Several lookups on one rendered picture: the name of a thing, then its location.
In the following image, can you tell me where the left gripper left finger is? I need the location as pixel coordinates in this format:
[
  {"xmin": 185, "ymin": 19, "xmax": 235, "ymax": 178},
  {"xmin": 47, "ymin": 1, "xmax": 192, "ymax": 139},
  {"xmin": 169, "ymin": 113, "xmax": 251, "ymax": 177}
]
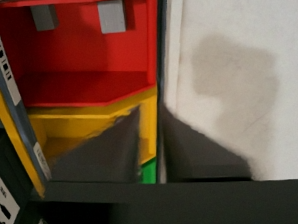
[{"xmin": 50, "ymin": 102, "xmax": 148, "ymax": 184}]

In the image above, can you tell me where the dark blue-grey shelf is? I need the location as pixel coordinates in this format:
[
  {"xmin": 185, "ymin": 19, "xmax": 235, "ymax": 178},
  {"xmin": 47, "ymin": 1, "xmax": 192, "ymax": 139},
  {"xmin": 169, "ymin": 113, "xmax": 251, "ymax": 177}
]
[{"xmin": 0, "ymin": 0, "xmax": 167, "ymax": 191}]

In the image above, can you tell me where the yellow flat bar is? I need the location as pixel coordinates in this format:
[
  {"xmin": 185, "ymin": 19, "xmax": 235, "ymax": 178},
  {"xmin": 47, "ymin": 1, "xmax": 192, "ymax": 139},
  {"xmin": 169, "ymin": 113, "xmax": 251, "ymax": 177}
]
[{"xmin": 0, "ymin": 88, "xmax": 47, "ymax": 201}]

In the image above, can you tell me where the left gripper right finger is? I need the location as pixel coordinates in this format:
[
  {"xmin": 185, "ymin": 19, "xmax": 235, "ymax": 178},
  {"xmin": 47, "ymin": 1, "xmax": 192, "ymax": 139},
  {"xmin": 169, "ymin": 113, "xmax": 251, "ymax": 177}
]
[{"xmin": 154, "ymin": 102, "xmax": 251, "ymax": 183}]

